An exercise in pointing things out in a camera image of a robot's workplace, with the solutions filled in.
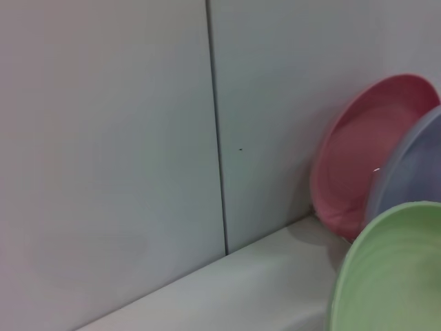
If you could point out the green plastic plate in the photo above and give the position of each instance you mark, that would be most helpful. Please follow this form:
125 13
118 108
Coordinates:
392 272

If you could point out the red plastic plate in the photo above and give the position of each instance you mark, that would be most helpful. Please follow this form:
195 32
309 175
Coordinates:
358 155

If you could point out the purple plastic plate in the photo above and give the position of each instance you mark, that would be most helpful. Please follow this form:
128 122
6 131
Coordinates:
417 165

